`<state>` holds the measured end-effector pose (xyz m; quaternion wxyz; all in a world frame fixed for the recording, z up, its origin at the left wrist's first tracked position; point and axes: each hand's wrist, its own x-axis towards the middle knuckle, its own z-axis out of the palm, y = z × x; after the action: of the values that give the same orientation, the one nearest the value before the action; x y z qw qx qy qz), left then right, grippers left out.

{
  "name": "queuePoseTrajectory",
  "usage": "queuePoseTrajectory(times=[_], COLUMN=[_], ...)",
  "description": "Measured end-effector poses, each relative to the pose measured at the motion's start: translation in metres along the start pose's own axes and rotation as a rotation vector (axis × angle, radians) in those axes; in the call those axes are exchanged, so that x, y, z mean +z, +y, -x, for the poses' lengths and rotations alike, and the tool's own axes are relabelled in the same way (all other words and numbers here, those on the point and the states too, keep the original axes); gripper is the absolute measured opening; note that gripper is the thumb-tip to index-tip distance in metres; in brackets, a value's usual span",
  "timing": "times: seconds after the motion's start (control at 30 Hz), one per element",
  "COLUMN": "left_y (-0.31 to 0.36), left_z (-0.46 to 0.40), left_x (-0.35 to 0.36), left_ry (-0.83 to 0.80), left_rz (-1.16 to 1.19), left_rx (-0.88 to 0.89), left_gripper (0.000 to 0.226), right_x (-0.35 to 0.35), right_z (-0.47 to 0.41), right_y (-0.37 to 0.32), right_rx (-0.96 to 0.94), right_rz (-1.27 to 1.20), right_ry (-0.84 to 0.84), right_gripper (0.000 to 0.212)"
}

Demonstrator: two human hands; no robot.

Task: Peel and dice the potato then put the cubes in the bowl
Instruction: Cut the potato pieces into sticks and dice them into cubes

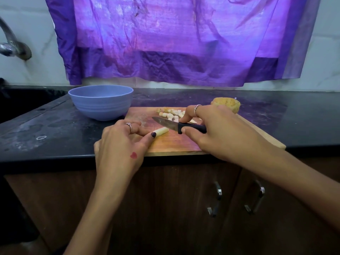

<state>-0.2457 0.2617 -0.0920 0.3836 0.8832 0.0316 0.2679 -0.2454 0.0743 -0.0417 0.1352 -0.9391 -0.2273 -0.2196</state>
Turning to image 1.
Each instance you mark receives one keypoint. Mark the person's right hand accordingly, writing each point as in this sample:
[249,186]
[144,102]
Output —
[228,135]

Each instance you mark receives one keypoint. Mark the person's left hand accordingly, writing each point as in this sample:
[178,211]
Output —
[119,156]

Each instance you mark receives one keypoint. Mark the rounded potato end piece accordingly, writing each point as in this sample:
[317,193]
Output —
[226,104]

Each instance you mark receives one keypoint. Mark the tan potato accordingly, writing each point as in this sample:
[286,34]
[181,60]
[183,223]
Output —
[161,132]

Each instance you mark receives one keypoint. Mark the blue bowl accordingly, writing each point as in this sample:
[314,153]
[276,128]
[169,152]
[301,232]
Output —
[101,103]

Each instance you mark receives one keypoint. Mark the pile of diced potato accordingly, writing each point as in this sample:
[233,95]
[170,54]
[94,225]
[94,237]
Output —
[171,113]

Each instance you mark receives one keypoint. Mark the person's right forearm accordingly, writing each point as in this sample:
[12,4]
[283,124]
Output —
[303,183]

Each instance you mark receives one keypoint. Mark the wooden cutting board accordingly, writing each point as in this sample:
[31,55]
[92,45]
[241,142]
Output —
[170,146]

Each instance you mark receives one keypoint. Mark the white rubber band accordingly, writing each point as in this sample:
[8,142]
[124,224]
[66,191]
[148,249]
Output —
[36,138]

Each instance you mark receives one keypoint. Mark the dark sink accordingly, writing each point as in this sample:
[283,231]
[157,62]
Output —
[26,103]

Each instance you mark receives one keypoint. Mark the purple cloth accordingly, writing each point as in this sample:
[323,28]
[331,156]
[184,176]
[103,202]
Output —
[186,34]

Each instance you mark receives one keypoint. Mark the metal faucet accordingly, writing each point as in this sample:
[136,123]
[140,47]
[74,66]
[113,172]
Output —
[13,47]

